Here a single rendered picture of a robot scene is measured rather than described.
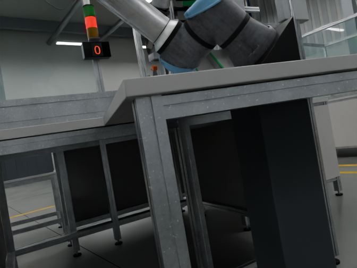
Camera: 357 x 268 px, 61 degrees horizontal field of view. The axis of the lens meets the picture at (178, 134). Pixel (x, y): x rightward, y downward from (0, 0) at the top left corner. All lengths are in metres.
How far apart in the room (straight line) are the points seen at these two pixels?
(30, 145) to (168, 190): 0.61
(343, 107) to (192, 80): 4.66
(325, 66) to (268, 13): 10.93
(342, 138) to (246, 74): 4.66
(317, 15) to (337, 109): 5.81
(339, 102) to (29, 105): 4.57
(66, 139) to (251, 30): 0.65
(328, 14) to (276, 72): 9.90
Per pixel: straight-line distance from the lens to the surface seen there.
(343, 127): 5.16
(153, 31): 0.93
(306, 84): 0.66
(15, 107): 1.12
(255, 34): 0.89
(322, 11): 10.56
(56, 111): 1.11
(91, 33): 1.52
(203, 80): 0.53
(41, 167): 3.13
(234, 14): 0.89
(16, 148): 1.03
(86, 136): 1.05
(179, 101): 0.53
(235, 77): 0.56
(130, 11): 0.93
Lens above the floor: 0.76
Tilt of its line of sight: level
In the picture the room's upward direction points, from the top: 10 degrees counter-clockwise
